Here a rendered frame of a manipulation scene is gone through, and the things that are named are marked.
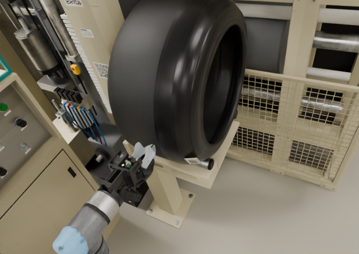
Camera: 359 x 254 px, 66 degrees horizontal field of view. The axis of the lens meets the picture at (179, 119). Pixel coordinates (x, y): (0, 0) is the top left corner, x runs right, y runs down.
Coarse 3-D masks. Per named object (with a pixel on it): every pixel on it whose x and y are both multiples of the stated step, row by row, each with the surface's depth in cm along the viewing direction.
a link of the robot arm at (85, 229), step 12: (84, 204) 65; (84, 216) 62; (96, 216) 63; (72, 228) 60; (84, 228) 60; (96, 228) 62; (60, 240) 58; (72, 240) 58; (84, 240) 59; (96, 240) 62; (60, 252) 58; (72, 252) 57; (84, 252) 60
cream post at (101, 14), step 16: (96, 0) 85; (112, 0) 91; (80, 16) 88; (96, 16) 86; (112, 16) 92; (80, 32) 94; (96, 32) 90; (112, 32) 94; (96, 48) 96; (160, 176) 154; (160, 192) 169; (176, 192) 181; (160, 208) 192; (176, 208) 188
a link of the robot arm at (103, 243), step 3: (102, 237) 67; (102, 240) 66; (102, 243) 66; (105, 243) 70; (102, 246) 67; (105, 246) 69; (99, 249) 65; (102, 249) 67; (105, 249) 69; (108, 249) 72; (96, 252) 65; (99, 252) 66; (102, 252) 67; (105, 252) 68; (108, 252) 72
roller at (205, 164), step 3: (207, 159) 106; (210, 159) 106; (213, 159) 107; (201, 162) 106; (204, 162) 105; (207, 162) 105; (210, 162) 105; (213, 162) 107; (195, 165) 108; (198, 165) 107; (201, 165) 106; (204, 165) 105; (207, 165) 105; (210, 165) 105; (213, 165) 108; (207, 168) 105; (210, 168) 106
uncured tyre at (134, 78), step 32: (160, 0) 80; (192, 0) 76; (224, 0) 81; (128, 32) 77; (160, 32) 73; (192, 32) 70; (224, 32) 79; (128, 64) 75; (160, 64) 71; (192, 64) 70; (224, 64) 119; (128, 96) 77; (160, 96) 72; (192, 96) 72; (224, 96) 121; (128, 128) 84; (160, 128) 76; (192, 128) 76; (224, 128) 107
